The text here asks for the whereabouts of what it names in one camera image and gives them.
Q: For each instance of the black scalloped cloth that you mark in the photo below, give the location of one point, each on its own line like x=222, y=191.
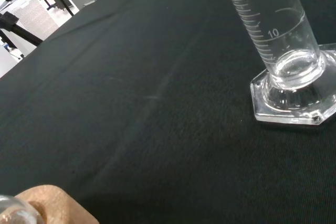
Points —
x=157, y=116

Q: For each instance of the black tripod leg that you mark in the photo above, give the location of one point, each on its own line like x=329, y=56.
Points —
x=21, y=31

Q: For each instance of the clear round-bottom flask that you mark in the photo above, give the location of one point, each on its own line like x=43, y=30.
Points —
x=15, y=212

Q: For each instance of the white perforated cabinet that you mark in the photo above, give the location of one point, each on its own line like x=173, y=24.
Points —
x=36, y=16

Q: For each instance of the clear tape strip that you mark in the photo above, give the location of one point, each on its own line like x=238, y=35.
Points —
x=90, y=1

